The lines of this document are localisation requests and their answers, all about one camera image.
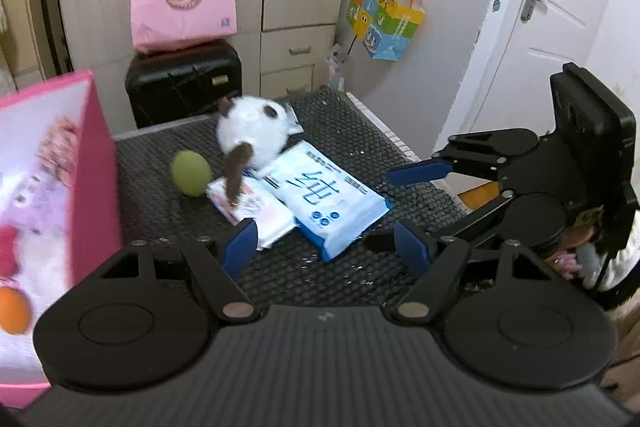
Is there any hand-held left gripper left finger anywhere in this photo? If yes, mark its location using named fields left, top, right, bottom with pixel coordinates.
left=95, top=217, right=261, bottom=326

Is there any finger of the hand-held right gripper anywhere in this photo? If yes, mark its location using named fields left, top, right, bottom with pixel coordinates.
left=385, top=130, right=507, bottom=188
left=364, top=189, right=518, bottom=254

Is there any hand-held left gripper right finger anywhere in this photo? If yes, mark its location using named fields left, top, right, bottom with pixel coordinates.
left=390, top=221, right=552, bottom=326

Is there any white brown panda plush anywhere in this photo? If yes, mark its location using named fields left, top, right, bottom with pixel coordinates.
left=215, top=96, right=296, bottom=204

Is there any pink cardboard box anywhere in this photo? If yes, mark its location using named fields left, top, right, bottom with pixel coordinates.
left=0, top=69, right=124, bottom=409

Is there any red strawberry plush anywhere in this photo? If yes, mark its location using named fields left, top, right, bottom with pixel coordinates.
left=0, top=224, right=24, bottom=279

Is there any orange ball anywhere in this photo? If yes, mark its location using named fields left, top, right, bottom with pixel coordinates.
left=0, top=288, right=31, bottom=336

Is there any person's right forearm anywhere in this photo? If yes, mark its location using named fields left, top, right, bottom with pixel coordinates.
left=580, top=202, right=640, bottom=314

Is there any person's right hand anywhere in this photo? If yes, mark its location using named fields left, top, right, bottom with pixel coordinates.
left=547, top=212, right=603, bottom=280

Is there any small white tissue pack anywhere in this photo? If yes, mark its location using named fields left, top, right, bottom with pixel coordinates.
left=206, top=174, right=297, bottom=251

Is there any black honeycomb mat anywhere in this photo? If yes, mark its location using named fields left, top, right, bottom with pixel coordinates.
left=112, top=87, right=471, bottom=308

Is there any green ball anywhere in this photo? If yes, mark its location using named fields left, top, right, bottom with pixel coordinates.
left=170, top=150, right=214, bottom=197

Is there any large blue wet wipes pack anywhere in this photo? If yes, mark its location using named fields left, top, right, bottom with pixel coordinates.
left=262, top=141, right=394, bottom=262

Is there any white door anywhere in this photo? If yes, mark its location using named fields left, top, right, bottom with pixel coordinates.
left=440, top=0, right=640, bottom=148

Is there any small white packet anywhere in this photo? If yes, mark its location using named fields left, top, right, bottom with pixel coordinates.
left=285, top=103, right=305, bottom=136

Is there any colourful paper gift bag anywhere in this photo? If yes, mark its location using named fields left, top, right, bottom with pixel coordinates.
left=346, top=0, right=426, bottom=63

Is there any black suitcase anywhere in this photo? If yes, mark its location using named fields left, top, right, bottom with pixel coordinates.
left=125, top=41, right=244, bottom=130

